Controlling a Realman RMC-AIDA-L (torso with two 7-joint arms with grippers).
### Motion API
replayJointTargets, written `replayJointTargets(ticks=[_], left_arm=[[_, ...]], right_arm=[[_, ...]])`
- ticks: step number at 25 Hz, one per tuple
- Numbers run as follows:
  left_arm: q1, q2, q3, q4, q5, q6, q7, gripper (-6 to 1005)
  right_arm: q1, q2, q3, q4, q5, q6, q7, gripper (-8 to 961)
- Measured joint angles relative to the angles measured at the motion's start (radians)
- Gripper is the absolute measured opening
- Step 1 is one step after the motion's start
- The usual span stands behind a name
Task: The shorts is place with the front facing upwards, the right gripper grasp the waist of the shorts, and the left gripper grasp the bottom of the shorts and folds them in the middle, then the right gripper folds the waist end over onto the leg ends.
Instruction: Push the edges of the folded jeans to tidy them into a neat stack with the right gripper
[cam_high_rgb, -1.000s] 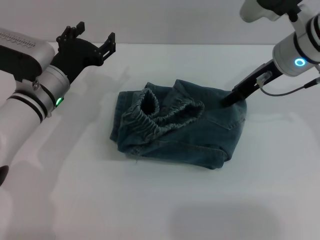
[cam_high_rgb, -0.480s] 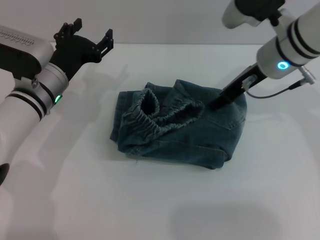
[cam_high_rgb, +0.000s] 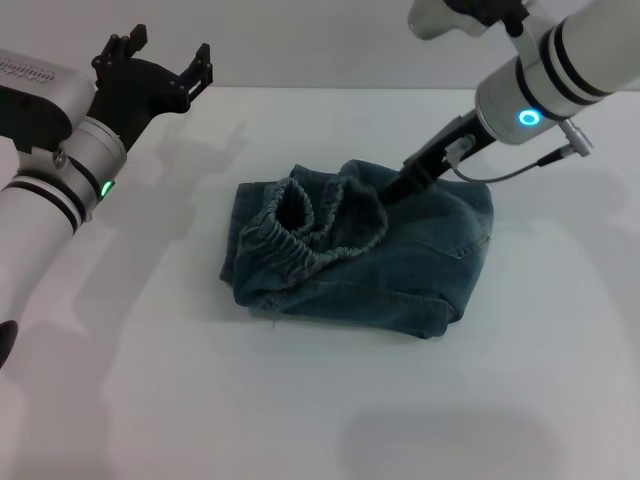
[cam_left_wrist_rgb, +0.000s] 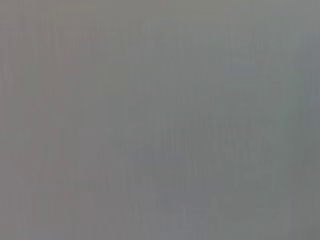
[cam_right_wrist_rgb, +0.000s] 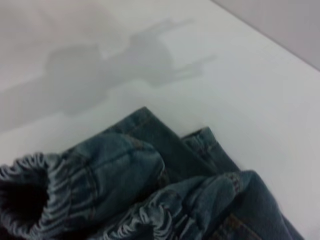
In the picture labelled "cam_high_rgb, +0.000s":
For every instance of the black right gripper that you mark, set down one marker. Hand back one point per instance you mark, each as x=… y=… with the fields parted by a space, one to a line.
x=445 y=150

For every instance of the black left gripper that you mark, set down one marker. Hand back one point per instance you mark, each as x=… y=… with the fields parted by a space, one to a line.
x=135 y=90

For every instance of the blue denim shorts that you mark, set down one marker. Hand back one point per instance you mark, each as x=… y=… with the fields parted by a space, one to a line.
x=400 y=260

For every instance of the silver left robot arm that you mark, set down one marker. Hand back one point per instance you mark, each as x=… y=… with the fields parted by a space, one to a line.
x=35 y=225

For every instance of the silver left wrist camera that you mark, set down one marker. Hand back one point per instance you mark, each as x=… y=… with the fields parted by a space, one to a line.
x=30 y=85

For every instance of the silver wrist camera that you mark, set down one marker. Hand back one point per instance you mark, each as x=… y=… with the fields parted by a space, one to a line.
x=430 y=20
x=30 y=85

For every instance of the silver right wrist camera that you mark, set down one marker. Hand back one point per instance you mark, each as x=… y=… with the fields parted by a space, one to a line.
x=430 y=20

